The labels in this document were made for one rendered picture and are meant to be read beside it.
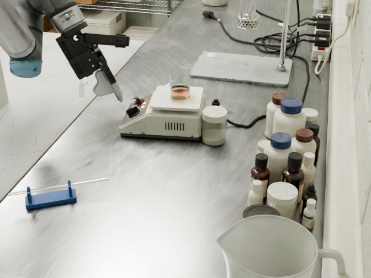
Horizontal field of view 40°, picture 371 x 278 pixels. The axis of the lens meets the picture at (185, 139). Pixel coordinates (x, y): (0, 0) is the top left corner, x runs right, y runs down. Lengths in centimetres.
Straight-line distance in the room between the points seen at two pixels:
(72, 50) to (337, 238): 77
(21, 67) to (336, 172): 75
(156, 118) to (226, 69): 45
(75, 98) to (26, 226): 54
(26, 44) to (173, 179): 45
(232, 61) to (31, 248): 94
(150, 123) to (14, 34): 36
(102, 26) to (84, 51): 229
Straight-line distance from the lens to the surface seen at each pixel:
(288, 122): 114
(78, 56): 127
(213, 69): 160
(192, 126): 121
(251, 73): 158
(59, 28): 128
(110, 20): 356
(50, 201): 107
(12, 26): 115
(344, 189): 94
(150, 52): 176
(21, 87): 158
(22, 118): 141
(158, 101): 123
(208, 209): 103
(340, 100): 125
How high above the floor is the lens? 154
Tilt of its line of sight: 31 degrees down
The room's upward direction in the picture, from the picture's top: straight up
